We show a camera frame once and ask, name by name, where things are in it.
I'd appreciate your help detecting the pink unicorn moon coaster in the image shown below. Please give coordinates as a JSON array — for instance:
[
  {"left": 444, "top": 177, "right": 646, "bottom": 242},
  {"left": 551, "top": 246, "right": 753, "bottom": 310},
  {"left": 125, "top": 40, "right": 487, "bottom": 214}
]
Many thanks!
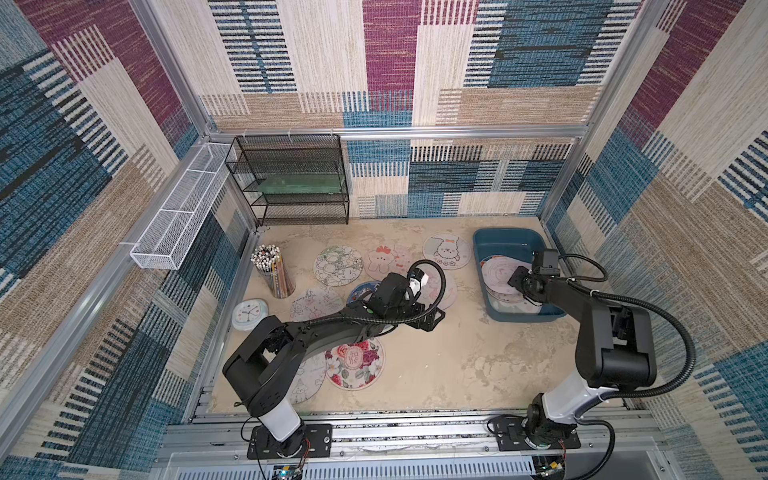
[{"left": 418, "top": 264, "right": 458, "bottom": 311}]

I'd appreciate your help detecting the white butterfly coaster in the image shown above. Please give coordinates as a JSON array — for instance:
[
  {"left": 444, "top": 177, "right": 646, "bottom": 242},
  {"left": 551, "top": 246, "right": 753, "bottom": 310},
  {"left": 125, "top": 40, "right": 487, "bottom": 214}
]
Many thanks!
[{"left": 287, "top": 353, "right": 326, "bottom": 405}]

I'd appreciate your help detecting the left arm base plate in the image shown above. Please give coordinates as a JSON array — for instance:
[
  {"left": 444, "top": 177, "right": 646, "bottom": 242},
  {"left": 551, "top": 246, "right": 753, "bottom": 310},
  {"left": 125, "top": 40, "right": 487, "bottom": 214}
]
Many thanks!
[{"left": 247, "top": 423, "right": 333, "bottom": 460}]

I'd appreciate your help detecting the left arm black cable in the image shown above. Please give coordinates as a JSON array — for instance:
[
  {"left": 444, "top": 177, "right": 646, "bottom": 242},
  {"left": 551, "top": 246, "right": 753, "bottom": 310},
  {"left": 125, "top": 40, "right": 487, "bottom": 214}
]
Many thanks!
[{"left": 299, "top": 259, "right": 448, "bottom": 328}]

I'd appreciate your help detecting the teal plastic storage box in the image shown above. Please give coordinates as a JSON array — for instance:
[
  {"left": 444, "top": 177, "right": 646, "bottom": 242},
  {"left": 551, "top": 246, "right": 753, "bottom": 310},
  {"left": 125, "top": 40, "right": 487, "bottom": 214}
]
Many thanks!
[{"left": 473, "top": 228, "right": 566, "bottom": 323}]

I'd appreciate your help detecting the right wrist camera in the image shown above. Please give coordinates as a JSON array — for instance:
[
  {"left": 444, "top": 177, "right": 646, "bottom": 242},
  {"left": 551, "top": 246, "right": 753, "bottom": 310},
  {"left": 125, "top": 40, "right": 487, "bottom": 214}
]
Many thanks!
[{"left": 531, "top": 249, "right": 561, "bottom": 278}]

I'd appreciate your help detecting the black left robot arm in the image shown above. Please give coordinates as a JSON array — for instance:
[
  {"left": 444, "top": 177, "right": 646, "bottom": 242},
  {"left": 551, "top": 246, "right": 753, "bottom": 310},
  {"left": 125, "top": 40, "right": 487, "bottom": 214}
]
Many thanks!
[{"left": 222, "top": 261, "right": 446, "bottom": 443}]

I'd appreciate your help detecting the green white cabbage coaster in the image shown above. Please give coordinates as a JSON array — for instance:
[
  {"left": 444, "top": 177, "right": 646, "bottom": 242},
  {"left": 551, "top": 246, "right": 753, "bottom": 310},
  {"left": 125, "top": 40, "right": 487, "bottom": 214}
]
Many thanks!
[{"left": 313, "top": 245, "right": 363, "bottom": 287}]

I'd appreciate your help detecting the blue cartoon toast coaster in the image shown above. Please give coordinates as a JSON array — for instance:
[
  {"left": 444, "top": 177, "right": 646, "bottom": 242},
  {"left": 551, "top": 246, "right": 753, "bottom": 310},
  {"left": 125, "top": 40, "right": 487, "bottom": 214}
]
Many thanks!
[{"left": 347, "top": 280, "right": 380, "bottom": 303}]

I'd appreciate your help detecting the red rose floral coaster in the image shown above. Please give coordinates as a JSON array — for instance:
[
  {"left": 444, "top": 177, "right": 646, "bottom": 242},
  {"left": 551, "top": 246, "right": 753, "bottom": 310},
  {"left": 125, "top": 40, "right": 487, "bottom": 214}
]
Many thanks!
[{"left": 324, "top": 339, "right": 386, "bottom": 391}]

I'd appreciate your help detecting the pink hello kitty coaster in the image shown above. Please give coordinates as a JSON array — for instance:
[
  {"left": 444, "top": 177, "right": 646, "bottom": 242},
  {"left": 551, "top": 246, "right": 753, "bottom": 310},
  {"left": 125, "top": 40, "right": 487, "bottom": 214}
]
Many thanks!
[{"left": 480, "top": 255, "right": 531, "bottom": 294}]

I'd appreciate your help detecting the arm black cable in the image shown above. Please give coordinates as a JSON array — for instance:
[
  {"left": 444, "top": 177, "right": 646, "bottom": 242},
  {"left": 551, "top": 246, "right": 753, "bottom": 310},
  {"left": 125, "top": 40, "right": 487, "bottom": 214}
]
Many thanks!
[
  {"left": 299, "top": 259, "right": 448, "bottom": 328},
  {"left": 557, "top": 253, "right": 697, "bottom": 480}
]

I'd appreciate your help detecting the pink checkered bunny coaster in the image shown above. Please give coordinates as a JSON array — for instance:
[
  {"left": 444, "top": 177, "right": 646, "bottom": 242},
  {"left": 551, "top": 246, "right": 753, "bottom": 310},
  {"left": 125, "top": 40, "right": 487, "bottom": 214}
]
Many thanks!
[{"left": 363, "top": 244, "right": 413, "bottom": 281}]

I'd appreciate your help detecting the green white rabbit coaster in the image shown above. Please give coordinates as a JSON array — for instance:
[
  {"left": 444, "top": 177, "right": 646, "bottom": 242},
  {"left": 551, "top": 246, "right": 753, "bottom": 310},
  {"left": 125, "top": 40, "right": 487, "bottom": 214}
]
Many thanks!
[{"left": 491, "top": 300, "right": 542, "bottom": 315}]

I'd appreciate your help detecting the black wire mesh shelf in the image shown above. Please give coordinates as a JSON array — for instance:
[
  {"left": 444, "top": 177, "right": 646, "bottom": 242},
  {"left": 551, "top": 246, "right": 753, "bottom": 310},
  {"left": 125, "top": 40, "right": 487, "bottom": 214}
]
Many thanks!
[{"left": 225, "top": 134, "right": 350, "bottom": 226}]

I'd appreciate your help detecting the white wire mesh basket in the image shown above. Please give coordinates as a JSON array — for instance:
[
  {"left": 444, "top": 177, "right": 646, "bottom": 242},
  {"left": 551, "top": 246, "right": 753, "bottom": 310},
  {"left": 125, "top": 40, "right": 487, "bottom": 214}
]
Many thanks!
[{"left": 130, "top": 143, "right": 229, "bottom": 270}]

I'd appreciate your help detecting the cup of coloured pencils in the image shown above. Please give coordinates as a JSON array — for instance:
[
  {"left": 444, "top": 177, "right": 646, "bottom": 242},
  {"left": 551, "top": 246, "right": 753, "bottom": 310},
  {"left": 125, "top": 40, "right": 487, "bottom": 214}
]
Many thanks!
[{"left": 250, "top": 244, "right": 295, "bottom": 299}]

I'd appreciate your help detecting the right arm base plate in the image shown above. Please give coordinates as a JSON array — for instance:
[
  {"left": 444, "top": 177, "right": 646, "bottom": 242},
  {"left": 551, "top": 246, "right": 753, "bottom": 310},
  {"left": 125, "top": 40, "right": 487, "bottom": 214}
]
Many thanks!
[{"left": 486, "top": 415, "right": 581, "bottom": 452}]

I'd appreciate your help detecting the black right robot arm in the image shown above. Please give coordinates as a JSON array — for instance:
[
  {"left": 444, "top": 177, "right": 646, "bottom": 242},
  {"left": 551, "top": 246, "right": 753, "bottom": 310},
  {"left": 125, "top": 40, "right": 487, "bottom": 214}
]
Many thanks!
[{"left": 508, "top": 267, "right": 657, "bottom": 448}]

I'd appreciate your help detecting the small white round clock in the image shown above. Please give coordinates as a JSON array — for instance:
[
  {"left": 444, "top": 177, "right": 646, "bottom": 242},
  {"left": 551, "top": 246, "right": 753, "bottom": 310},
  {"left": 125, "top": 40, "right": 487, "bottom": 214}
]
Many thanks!
[{"left": 231, "top": 299, "right": 269, "bottom": 332}]

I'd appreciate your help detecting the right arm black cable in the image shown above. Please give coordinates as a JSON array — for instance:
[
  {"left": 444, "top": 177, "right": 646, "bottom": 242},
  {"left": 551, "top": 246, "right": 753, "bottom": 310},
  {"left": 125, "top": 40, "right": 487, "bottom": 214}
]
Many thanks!
[{"left": 557, "top": 253, "right": 697, "bottom": 480}]

